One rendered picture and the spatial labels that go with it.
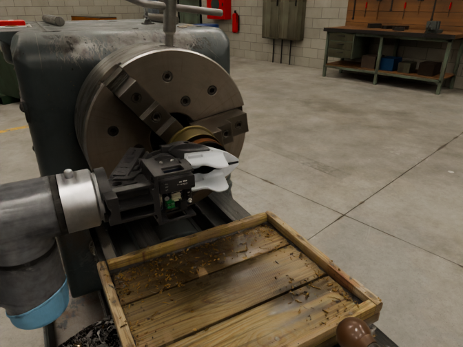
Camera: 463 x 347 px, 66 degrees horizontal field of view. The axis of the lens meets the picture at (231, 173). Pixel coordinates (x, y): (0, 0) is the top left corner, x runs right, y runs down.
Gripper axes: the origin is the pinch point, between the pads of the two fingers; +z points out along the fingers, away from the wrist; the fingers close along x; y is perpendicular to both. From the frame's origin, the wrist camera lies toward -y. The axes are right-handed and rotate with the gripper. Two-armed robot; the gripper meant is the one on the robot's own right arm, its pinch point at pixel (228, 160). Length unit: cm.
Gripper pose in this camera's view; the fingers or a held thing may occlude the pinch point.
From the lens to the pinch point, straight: 56.5
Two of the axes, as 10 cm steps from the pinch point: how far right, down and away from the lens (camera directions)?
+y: 4.6, 3.8, -8.0
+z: 8.9, -2.0, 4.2
